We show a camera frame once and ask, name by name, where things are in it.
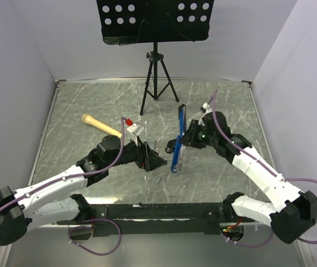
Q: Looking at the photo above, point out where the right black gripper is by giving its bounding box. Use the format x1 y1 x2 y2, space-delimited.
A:
179 120 218 149

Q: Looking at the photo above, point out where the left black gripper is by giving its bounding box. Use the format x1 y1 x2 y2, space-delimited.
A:
106 134 167 171

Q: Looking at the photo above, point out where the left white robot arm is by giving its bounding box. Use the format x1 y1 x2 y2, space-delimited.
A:
0 135 167 246

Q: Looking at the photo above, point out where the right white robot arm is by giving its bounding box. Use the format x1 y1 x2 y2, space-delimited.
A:
181 111 317 244

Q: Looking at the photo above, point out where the black stapler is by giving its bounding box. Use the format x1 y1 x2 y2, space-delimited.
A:
165 139 177 154

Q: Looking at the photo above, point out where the beige toy microphone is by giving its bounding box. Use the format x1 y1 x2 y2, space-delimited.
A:
81 114 122 138

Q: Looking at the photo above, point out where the black music stand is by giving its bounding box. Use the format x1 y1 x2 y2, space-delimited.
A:
96 0 214 115

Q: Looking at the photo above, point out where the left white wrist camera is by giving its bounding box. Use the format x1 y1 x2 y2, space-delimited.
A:
124 118 145 146

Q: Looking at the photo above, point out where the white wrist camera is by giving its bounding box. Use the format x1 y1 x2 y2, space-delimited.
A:
124 118 145 146
201 102 212 113

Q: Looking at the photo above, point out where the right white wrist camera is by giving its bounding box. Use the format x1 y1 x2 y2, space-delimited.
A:
201 102 212 113

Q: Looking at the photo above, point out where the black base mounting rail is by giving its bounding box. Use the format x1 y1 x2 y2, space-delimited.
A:
56 202 262 238

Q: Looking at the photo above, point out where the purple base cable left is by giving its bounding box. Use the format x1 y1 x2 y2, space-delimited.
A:
68 217 123 255

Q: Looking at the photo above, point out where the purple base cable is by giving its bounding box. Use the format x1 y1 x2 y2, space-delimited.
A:
68 217 123 255
221 219 275 248

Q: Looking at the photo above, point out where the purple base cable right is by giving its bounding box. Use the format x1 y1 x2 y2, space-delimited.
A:
221 219 275 248

